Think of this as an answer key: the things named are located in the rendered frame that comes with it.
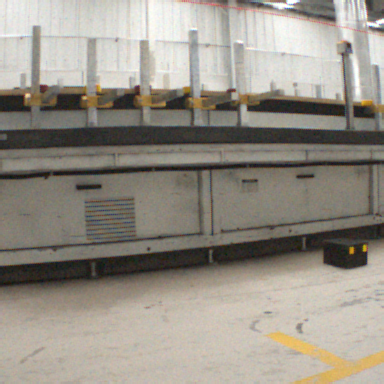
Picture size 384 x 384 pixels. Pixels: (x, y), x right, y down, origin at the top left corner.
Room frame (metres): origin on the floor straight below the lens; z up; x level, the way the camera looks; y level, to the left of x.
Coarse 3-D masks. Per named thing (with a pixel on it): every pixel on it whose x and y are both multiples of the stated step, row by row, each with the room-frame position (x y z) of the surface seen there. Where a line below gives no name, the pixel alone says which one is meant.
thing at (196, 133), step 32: (32, 128) 1.98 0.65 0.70; (64, 128) 2.04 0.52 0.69; (96, 128) 2.10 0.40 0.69; (128, 128) 2.17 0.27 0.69; (160, 128) 2.23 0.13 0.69; (192, 128) 2.30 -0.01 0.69; (224, 128) 2.37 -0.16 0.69; (256, 128) 2.45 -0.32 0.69; (288, 128) 2.54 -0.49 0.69; (320, 128) 2.64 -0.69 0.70
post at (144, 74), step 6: (144, 42) 2.23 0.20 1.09; (144, 48) 2.23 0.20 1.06; (144, 54) 2.22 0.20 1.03; (144, 60) 2.22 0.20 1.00; (144, 66) 2.22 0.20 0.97; (144, 72) 2.22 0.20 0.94; (144, 78) 2.22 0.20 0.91; (144, 84) 2.22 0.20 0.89; (144, 90) 2.22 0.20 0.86; (144, 108) 2.22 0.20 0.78; (144, 114) 2.22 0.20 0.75; (144, 120) 2.22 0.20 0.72; (150, 120) 2.23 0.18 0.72
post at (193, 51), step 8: (192, 32) 2.33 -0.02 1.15; (192, 40) 2.33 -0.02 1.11; (192, 48) 2.33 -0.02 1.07; (192, 56) 2.33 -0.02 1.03; (192, 64) 2.33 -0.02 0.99; (192, 72) 2.33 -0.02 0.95; (192, 80) 2.34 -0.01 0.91; (192, 88) 2.34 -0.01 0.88; (192, 96) 2.34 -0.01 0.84; (192, 112) 2.35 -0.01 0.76; (200, 112) 2.34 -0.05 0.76; (192, 120) 2.35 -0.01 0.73; (200, 120) 2.34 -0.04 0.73
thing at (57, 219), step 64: (0, 128) 2.14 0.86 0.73; (0, 192) 2.17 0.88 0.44; (64, 192) 2.31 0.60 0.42; (128, 192) 2.45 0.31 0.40; (192, 192) 2.60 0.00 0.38; (256, 192) 2.77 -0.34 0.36; (320, 192) 2.98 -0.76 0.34; (0, 256) 2.13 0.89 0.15; (64, 256) 2.27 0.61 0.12; (128, 256) 2.43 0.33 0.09; (192, 256) 2.58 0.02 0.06
